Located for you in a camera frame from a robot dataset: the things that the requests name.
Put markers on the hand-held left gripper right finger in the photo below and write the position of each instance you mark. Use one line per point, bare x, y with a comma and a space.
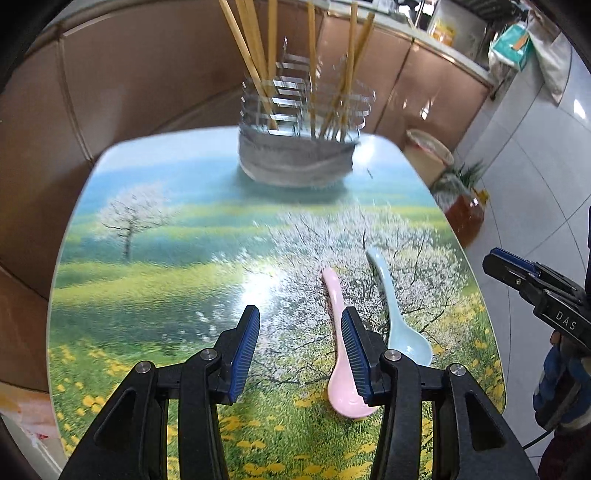
353, 355

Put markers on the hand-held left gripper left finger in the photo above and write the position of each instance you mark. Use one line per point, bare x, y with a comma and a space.
244, 350

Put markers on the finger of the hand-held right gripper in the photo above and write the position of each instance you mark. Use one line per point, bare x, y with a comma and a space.
512, 259
505, 273

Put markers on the pink ceramic spoon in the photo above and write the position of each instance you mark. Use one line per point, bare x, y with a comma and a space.
344, 397

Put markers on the light blue ceramic spoon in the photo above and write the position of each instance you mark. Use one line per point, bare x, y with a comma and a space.
411, 346

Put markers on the set of bamboo chopsticks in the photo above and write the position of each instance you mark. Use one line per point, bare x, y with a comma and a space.
311, 46

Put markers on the person's right forearm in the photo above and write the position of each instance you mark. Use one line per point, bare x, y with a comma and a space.
570, 457

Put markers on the person's right hand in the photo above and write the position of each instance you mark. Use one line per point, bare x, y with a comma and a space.
568, 387

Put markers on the potted green plant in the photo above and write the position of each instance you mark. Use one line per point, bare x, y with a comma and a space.
464, 217

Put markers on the beige trash bin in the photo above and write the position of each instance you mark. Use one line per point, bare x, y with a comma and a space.
431, 157

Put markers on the white plastic bag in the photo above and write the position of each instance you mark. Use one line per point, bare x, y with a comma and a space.
554, 69

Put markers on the grey kitchen countertop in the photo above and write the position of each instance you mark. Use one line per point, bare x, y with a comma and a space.
452, 57

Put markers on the teal packet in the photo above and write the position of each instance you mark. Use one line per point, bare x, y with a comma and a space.
510, 46

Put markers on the yellow packet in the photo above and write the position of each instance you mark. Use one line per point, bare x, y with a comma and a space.
441, 32

